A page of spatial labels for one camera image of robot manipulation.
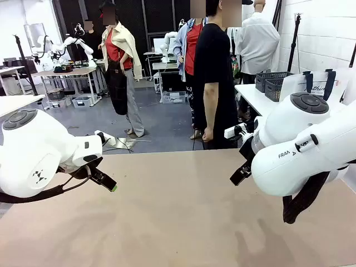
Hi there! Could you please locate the background person in black shirt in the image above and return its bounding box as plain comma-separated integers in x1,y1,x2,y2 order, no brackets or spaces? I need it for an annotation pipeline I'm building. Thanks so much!
82,19,104,61

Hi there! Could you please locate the metal mannequin base plate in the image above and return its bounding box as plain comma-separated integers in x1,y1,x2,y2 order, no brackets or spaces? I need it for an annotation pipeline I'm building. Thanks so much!
116,136,152,150

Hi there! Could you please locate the person's right hand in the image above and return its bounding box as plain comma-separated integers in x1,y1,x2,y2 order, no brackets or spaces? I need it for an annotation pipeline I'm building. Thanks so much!
202,127,214,143

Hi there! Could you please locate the mannequin in cream jacket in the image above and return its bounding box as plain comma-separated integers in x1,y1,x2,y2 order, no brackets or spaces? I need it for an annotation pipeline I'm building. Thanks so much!
99,0,145,139

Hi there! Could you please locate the clear storage box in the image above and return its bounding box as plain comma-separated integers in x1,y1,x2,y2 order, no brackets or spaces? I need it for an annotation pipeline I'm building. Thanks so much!
160,91,188,105
45,97,72,110
71,94,98,108

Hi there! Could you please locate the white side table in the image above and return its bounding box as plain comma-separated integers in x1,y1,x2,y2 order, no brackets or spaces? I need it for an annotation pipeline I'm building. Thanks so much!
234,83,281,117

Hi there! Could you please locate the black storage crate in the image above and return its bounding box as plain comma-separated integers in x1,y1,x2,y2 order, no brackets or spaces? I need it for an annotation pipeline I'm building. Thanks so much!
46,88,66,101

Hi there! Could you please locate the white board panel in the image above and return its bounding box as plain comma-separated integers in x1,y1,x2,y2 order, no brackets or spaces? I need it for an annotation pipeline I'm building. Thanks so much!
23,23,47,53

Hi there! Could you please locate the person in red shirt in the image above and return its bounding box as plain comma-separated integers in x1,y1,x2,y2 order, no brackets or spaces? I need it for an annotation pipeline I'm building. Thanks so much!
172,0,209,140

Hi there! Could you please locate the green floral bag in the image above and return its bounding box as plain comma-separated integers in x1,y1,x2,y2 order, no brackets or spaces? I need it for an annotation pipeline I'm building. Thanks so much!
229,54,241,79

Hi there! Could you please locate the black left arm cable sleeve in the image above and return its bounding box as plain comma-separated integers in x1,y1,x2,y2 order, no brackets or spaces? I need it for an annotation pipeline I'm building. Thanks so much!
0,164,94,204

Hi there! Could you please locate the person in black t-shirt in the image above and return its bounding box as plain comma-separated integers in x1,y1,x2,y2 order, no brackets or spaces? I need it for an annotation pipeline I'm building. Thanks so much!
193,0,247,151

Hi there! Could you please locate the person's right forearm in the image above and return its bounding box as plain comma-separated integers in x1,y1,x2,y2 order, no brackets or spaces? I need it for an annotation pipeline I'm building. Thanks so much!
203,91,221,131

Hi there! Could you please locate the white computer tower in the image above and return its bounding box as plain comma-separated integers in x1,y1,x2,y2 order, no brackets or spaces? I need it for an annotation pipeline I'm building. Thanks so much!
153,72,162,94

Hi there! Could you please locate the white table with leg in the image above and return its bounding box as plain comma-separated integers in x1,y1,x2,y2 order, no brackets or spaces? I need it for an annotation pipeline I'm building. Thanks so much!
0,94,46,118

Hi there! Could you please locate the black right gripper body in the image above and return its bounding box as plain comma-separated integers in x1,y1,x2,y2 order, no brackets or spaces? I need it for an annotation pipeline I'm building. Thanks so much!
238,136,255,167

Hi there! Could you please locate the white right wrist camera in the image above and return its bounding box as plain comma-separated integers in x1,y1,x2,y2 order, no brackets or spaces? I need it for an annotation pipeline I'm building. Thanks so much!
224,123,249,141

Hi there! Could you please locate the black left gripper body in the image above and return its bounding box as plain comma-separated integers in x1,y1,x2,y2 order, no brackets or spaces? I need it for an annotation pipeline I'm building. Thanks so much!
72,157,103,180

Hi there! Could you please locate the brown-top workshop table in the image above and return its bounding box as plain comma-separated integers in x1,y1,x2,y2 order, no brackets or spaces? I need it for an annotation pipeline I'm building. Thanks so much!
31,66,98,108

